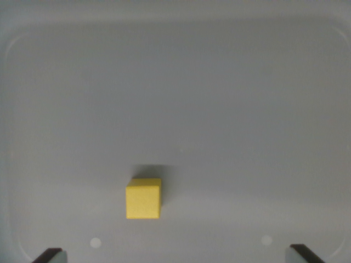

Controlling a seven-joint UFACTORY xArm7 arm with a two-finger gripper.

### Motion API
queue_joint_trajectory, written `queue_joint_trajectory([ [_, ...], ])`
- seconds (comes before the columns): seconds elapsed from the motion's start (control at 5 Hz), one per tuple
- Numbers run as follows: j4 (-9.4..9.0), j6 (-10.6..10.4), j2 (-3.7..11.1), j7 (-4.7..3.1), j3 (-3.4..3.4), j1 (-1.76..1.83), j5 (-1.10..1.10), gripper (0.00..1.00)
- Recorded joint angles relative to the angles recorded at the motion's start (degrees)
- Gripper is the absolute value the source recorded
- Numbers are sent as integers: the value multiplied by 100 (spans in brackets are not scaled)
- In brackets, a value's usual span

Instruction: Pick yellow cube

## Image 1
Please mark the yellow cube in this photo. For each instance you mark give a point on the yellow cube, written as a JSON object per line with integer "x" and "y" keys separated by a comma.
{"x": 143, "y": 201}

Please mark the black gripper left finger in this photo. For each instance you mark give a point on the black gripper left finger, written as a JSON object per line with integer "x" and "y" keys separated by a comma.
{"x": 52, "y": 256}

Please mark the grey plastic bin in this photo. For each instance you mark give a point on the grey plastic bin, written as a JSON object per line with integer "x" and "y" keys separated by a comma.
{"x": 175, "y": 109}

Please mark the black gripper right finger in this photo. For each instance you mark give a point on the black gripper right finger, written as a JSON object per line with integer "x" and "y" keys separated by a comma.
{"x": 300, "y": 254}

